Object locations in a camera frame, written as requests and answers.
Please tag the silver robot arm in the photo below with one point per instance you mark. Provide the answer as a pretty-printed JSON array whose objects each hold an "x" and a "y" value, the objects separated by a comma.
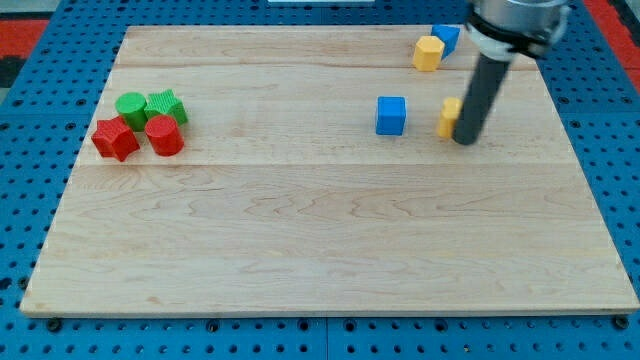
[{"x": 504, "y": 28}]

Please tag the blue cube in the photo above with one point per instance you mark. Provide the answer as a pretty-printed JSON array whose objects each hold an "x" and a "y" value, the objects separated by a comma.
[{"x": 390, "y": 115}]

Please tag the light wooden board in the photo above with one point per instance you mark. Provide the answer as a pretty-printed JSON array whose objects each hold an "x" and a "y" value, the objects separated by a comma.
[{"x": 285, "y": 202}]

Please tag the yellow block behind rod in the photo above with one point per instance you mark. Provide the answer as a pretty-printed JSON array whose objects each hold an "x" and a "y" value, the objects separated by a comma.
[{"x": 449, "y": 113}]

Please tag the red cylinder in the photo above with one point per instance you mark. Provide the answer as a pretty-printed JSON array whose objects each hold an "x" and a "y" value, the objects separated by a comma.
[{"x": 164, "y": 135}]

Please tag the yellow hexagon block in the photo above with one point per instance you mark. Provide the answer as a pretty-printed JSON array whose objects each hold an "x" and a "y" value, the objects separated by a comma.
[{"x": 428, "y": 53}]

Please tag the green star block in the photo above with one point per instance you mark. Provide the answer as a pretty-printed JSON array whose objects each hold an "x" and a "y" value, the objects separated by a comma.
[{"x": 166, "y": 103}]

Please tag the blue wedge block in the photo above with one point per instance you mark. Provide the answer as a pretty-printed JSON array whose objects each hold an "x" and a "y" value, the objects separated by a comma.
[{"x": 449, "y": 35}]

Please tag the dark grey pointer rod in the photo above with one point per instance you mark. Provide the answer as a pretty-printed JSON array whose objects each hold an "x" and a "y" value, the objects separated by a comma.
[{"x": 482, "y": 90}]

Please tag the green cylinder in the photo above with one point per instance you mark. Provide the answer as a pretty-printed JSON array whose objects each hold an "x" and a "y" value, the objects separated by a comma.
[{"x": 131, "y": 106}]

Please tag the red star block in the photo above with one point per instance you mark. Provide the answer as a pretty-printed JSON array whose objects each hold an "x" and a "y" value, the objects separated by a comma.
[{"x": 113, "y": 138}]

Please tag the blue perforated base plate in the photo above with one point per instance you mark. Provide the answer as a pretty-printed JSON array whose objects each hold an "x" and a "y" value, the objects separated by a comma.
[{"x": 55, "y": 58}]

